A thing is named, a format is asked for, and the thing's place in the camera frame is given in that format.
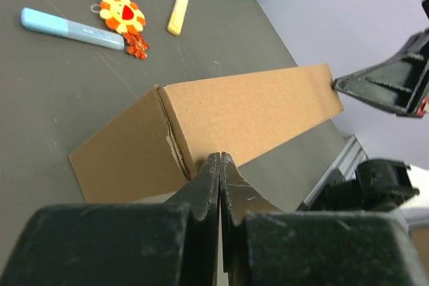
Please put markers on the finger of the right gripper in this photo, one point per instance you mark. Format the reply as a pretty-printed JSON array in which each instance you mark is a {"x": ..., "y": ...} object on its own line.
[{"x": 398, "y": 85}]

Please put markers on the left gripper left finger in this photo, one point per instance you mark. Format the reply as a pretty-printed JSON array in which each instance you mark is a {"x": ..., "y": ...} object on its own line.
[{"x": 170, "y": 243}]

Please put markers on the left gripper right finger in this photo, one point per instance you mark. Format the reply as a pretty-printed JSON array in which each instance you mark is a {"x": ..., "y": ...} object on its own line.
[{"x": 265, "y": 246}]

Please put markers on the brown cardboard box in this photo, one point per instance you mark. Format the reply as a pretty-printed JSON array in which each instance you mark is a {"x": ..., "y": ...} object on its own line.
[{"x": 159, "y": 143}]

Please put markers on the red glitter ornament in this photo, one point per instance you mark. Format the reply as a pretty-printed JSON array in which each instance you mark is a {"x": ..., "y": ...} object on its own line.
[{"x": 136, "y": 45}]

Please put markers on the orange flower plush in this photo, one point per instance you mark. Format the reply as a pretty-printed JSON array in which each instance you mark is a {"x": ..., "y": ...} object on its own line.
[{"x": 122, "y": 16}]

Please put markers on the blue marker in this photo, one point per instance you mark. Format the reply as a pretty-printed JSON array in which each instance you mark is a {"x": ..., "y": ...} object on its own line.
[{"x": 38, "y": 21}]

